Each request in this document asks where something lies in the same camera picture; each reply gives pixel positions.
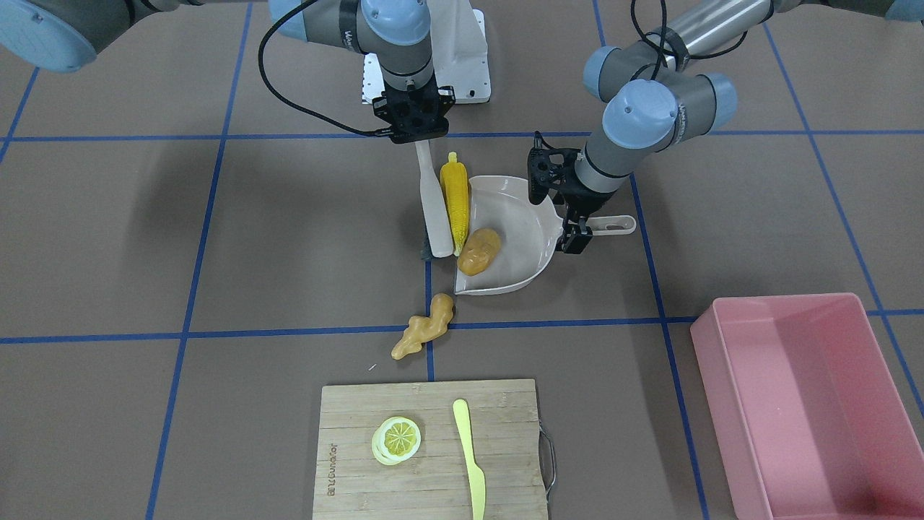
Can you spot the yellow toy lemon slice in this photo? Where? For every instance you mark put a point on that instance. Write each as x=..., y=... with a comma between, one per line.
x=397, y=440

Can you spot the yellow toy corn cob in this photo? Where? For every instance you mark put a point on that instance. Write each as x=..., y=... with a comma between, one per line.
x=454, y=182

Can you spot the beige plastic dustpan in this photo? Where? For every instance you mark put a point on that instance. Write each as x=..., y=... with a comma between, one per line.
x=528, y=233

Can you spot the pink plastic bin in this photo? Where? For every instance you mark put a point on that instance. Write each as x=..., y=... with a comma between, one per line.
x=808, y=420

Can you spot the yellow plastic knife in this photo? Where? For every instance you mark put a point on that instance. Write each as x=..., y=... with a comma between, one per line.
x=476, y=478

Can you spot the white hand brush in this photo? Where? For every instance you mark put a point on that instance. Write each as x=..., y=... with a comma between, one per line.
x=435, y=212

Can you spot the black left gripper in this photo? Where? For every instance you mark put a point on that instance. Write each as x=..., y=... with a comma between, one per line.
x=583, y=199

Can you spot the brown toy potato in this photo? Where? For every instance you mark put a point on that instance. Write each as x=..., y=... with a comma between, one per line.
x=480, y=251

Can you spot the bamboo cutting board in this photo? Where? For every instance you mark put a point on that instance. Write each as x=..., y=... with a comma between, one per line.
x=432, y=484

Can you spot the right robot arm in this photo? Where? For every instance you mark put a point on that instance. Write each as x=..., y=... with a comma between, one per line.
x=65, y=36

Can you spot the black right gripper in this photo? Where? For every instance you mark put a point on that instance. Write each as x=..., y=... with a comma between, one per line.
x=380, y=109

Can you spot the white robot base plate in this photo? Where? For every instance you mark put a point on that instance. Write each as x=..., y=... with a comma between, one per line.
x=443, y=41

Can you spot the tan toy ginger root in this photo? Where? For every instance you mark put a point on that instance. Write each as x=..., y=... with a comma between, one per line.
x=423, y=329

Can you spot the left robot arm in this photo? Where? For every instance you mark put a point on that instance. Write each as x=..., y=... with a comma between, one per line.
x=650, y=105

